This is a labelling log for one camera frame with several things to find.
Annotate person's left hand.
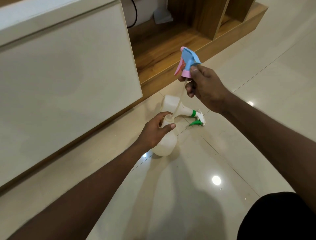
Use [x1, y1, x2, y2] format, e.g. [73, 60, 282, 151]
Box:
[136, 111, 176, 150]

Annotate person's right hand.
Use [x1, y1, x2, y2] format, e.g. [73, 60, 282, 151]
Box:
[178, 65, 231, 114]

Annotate translucent white plastic bottle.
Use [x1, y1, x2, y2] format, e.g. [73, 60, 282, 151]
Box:
[152, 114, 178, 157]

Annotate pink and blue spray head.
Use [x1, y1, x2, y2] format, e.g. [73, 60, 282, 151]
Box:
[172, 46, 202, 117]

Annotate person's left forearm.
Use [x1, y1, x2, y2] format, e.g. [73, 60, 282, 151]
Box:
[7, 141, 151, 240]

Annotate person's right forearm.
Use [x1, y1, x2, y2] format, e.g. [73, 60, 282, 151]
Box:
[220, 92, 316, 213]

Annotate white bottle with green sprayer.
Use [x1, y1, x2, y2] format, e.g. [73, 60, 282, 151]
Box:
[162, 95, 206, 127]

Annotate wooden shelf unit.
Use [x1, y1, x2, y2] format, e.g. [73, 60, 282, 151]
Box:
[128, 0, 269, 99]

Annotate white paper sheet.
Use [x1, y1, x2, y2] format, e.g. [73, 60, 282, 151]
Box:
[153, 7, 174, 25]

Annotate white cabinet drawer front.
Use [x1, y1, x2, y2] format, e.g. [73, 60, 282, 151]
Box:
[0, 0, 143, 188]

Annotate person's black shorts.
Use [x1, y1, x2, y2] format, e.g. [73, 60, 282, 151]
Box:
[237, 192, 316, 240]

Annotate black cable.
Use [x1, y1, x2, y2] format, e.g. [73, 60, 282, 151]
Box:
[127, 0, 138, 28]

